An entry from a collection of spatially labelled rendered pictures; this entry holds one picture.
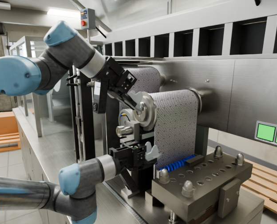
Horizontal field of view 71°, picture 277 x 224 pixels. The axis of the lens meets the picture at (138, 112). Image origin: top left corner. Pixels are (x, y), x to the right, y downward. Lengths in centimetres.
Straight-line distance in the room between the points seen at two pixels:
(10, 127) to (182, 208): 396
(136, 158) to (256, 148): 277
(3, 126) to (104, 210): 371
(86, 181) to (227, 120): 61
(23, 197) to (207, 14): 91
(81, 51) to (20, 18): 683
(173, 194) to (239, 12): 68
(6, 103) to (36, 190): 656
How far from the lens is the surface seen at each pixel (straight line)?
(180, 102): 78
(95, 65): 56
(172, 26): 109
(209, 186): 73
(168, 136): 76
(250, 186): 263
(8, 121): 433
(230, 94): 87
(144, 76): 95
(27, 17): 738
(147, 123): 71
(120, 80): 60
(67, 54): 54
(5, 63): 43
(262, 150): 328
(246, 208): 91
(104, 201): 85
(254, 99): 84
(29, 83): 42
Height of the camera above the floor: 142
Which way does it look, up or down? 14 degrees down
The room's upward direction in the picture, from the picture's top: straight up
